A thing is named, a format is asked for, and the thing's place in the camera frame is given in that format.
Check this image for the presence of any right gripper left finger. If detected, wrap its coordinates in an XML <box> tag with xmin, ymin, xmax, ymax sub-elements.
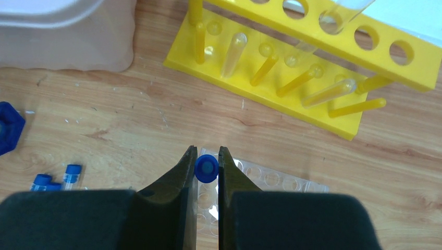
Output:
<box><xmin>1</xmin><ymin>146</ymin><xmax>198</xmax><ymax>249</ymax></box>

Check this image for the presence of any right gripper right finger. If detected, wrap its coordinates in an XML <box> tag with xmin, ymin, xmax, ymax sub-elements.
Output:
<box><xmin>218</xmin><ymin>146</ymin><xmax>381</xmax><ymax>249</ymax></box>

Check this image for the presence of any yellow test tube rack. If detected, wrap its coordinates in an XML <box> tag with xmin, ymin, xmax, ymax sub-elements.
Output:
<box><xmin>164</xmin><ymin>1</ymin><xmax>441</xmax><ymax>140</ymax></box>

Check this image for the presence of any pink plastic bin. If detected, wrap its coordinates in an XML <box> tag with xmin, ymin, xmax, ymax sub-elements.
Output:
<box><xmin>1</xmin><ymin>0</ymin><xmax>137</xmax><ymax>72</ymax></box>

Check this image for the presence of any clear glass test tube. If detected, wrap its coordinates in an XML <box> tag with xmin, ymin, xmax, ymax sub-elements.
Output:
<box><xmin>290</xmin><ymin>0</ymin><xmax>376</xmax><ymax>68</ymax></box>
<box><xmin>301</xmin><ymin>79</ymin><xmax>357</xmax><ymax>108</ymax></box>

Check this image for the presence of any clear well plate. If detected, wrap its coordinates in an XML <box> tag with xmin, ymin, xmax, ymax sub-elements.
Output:
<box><xmin>197</xmin><ymin>158</ymin><xmax>329</xmax><ymax>238</ymax></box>

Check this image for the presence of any blue capped glass rod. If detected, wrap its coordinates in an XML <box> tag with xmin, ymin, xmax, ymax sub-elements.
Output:
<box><xmin>1</xmin><ymin>102</ymin><xmax>26</xmax><ymax>156</ymax></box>

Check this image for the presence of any white plastic lid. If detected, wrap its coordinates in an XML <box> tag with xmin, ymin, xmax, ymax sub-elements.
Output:
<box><xmin>325</xmin><ymin>1</ymin><xmax>441</xmax><ymax>47</ymax></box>

